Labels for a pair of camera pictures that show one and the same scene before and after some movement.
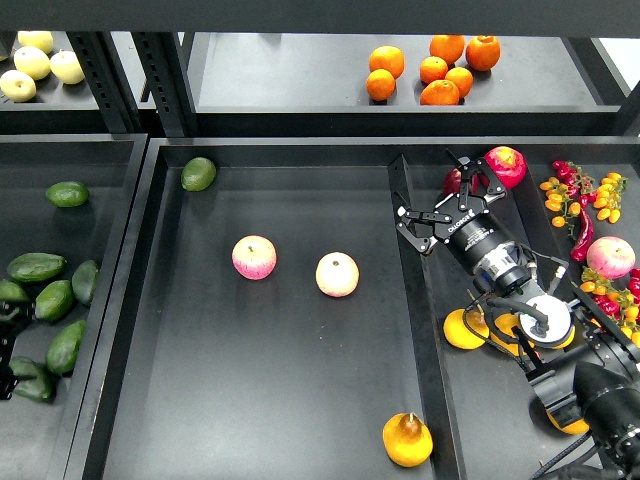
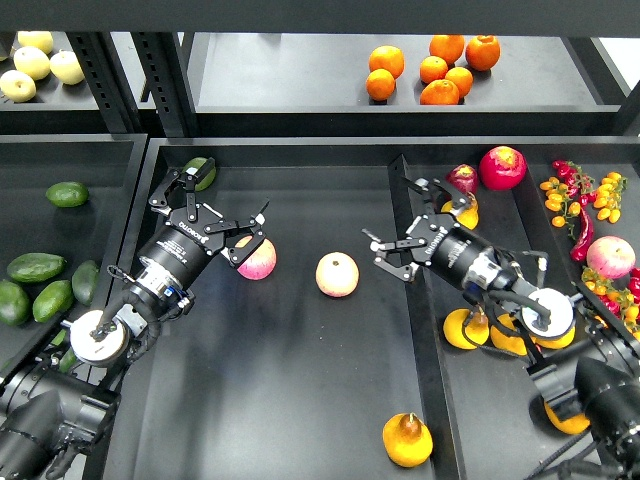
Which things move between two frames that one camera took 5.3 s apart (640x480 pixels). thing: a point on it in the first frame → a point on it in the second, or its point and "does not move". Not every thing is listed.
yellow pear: (407, 439) does not move
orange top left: (387, 57) does not move
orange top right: (483, 52) does not move
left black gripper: (14, 315) → (174, 258)
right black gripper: (473, 233) → (451, 250)
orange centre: (433, 68) does not move
